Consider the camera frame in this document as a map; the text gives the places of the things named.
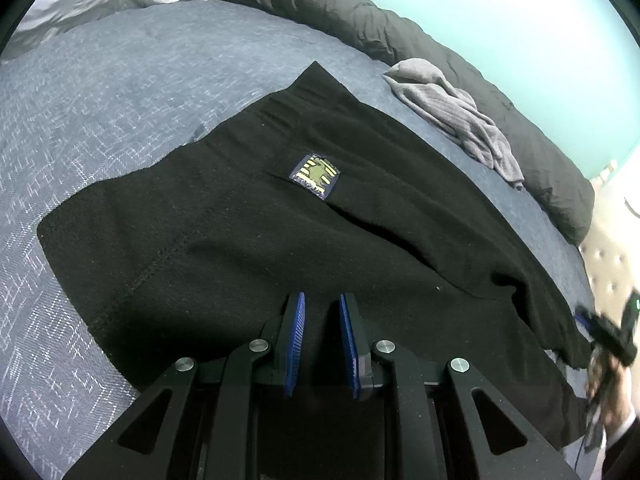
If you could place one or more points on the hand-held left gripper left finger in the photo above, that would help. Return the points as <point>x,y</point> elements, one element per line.
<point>295,347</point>

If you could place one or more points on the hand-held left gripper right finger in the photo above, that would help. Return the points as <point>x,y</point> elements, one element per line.
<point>348,347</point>

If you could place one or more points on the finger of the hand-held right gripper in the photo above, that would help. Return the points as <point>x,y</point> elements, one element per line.
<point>583,319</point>

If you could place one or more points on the black pants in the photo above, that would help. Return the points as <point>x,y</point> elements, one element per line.
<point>225,220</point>

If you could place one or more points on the person's right forearm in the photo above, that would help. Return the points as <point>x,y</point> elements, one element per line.
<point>622,452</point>

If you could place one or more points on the person's right hand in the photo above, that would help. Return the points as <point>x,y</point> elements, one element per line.
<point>610,395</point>

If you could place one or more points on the beige tufted headboard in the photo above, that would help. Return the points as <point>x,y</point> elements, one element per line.
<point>612,260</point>

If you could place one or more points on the grey knit garment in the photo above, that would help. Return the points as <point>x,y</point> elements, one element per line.
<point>460,120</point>

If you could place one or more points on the blue patterned bedspread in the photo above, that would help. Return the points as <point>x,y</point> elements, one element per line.
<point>100,125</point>

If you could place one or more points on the dark grey duvet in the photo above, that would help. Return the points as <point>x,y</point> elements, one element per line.
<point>450,45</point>

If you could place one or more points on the white bed sheet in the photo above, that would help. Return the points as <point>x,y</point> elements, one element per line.
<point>90,0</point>

